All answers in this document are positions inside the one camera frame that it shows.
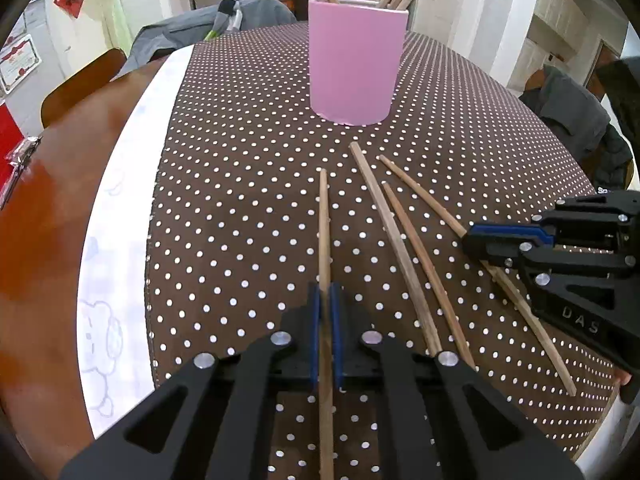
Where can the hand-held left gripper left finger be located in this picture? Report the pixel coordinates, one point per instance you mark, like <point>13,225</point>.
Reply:
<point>314,340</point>

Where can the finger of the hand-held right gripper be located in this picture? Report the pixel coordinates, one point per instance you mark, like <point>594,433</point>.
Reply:
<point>505,230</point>
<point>495,250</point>

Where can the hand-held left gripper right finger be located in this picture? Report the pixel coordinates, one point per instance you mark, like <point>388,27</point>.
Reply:
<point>336,340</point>

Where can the tan bamboo chopstick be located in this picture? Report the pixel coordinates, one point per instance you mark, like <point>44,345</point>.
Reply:
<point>425,190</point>
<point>425,265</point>
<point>324,220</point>

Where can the grey weathered chopstick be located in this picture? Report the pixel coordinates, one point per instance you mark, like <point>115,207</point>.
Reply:
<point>395,245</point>

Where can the pink cup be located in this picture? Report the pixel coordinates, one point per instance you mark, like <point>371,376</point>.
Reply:
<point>355,60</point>

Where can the dark cloth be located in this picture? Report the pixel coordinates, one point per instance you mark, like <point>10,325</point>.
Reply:
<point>625,100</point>

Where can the dark grey jacket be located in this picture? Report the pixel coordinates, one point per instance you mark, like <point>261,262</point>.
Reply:
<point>575,115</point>

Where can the brown door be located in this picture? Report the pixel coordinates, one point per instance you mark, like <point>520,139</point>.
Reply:
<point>607,67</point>

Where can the wooden chair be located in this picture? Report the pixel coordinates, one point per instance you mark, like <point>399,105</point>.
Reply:
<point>80,85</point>
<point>539,79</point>

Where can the brown polka dot tablecloth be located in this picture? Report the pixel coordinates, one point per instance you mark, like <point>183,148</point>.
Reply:
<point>250,185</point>

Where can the dark wooden desk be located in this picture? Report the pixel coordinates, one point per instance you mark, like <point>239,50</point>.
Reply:
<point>300,2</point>

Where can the grey garment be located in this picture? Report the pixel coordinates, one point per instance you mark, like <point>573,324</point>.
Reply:
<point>175,30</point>

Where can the clear plastic packet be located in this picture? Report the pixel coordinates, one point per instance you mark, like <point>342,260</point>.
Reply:
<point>22,152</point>

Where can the red bag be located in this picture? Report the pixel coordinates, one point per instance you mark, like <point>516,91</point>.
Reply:
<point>7,140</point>

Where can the light green curtain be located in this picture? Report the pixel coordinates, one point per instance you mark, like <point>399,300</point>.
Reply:
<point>112,0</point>

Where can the group of award certificates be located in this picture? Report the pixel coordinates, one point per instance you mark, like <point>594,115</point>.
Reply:
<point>17,65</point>

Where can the white wall cabinets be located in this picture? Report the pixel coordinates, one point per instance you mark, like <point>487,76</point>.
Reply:
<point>550,15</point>

